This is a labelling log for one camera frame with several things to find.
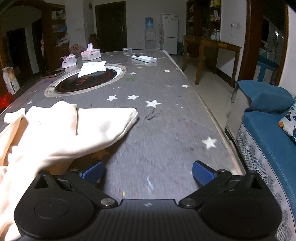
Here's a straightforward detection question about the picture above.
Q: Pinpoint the small pink tissue pack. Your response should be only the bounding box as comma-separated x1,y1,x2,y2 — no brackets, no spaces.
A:
61,54,77,69

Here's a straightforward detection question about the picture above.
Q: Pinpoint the black smartphone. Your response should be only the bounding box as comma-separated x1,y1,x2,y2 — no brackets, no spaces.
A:
42,69,65,78

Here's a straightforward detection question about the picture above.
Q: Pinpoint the white tissue paper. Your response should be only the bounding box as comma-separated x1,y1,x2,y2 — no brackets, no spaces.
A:
78,61,106,78

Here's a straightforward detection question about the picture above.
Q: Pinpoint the dark wooden side table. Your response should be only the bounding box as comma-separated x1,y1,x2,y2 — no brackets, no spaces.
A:
182,35,241,87

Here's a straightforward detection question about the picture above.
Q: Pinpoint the round induction cooktop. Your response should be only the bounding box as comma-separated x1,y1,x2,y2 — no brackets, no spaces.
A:
44,64,126,98

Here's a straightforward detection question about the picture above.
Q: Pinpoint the cream sweatshirt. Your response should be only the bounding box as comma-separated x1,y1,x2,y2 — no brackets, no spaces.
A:
1,101,138,240

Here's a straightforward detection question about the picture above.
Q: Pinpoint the red plastic stool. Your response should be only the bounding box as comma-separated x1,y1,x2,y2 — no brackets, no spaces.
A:
0,92,15,110

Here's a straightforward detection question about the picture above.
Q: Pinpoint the electric fan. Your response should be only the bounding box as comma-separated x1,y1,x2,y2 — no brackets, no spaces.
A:
70,44,86,57

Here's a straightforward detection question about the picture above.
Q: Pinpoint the white paper bag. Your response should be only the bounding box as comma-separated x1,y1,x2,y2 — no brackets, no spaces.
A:
2,66,20,95

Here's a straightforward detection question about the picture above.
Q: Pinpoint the water dispenser with blue bottle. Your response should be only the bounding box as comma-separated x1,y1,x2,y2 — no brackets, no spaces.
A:
145,18,156,49

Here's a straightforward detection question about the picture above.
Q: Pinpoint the white remote control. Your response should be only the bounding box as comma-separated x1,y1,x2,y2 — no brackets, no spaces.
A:
132,55,157,63

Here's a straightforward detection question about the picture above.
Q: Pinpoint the pink tissue box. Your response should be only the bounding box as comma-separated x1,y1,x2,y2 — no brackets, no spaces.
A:
81,43,101,61

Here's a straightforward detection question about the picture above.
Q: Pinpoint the blue sofa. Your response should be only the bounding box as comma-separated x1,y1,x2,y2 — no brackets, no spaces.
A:
225,80,295,240

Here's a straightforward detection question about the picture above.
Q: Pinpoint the white refrigerator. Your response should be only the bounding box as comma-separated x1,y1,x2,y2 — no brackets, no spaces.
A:
161,13,179,55

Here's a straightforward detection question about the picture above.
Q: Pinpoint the butterfly print pillow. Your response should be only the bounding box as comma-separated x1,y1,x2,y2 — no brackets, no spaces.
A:
278,99,296,144

